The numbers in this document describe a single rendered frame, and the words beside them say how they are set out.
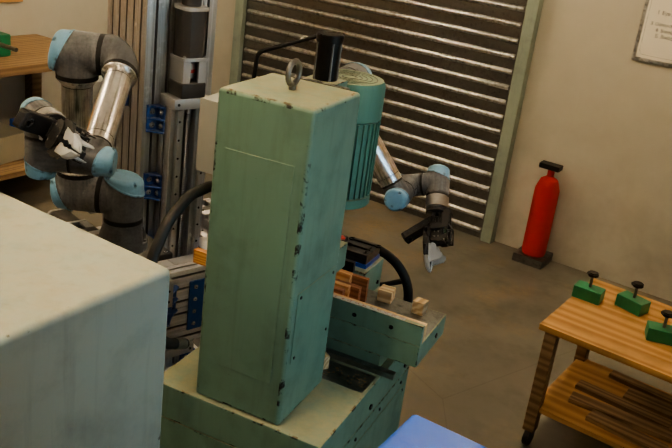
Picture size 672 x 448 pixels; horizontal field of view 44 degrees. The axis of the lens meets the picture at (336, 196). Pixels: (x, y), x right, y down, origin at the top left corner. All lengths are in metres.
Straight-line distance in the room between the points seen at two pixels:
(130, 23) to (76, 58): 0.35
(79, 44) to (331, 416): 1.20
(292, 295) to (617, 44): 3.35
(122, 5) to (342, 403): 1.42
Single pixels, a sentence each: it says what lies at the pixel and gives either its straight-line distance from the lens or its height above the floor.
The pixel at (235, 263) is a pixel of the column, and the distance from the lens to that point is 1.79.
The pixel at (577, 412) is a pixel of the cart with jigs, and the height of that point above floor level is 0.18.
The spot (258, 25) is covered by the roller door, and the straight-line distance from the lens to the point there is 5.89.
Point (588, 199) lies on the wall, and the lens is 4.99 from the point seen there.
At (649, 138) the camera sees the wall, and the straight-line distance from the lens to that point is 4.83.
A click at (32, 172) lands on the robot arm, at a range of 2.18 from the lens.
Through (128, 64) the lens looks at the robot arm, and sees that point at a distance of 2.35.
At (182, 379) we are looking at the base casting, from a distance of 2.05.
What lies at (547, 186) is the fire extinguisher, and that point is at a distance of 4.88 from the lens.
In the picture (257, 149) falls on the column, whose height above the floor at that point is 1.41.
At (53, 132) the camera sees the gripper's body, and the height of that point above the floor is 1.33.
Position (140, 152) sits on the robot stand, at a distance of 2.72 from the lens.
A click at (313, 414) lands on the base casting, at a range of 1.97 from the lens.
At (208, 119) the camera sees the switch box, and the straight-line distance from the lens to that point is 1.77.
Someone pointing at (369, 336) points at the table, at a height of 0.88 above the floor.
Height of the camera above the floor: 1.92
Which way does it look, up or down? 20 degrees down
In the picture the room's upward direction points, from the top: 7 degrees clockwise
